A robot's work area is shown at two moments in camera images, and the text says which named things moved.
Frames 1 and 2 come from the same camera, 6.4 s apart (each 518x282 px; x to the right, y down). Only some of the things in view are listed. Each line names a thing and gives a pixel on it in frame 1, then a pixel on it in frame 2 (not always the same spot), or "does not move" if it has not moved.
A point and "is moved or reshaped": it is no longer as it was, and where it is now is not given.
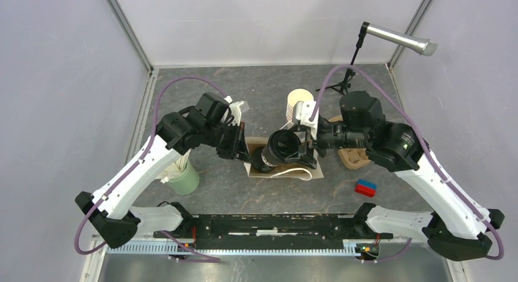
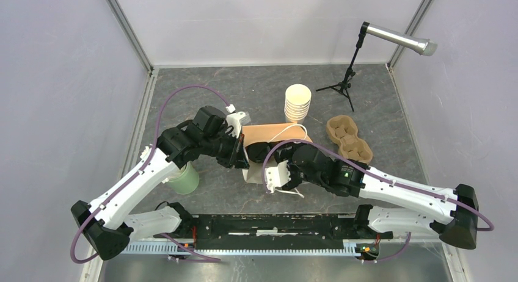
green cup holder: x=187 y=182 does not move
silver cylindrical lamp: x=423 y=46 does not move
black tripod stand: x=341 y=87 does not move
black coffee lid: x=283 y=143 → x=257 y=151
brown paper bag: x=289 y=171 is moved or reshaped
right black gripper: x=305 y=156 → x=295 y=180
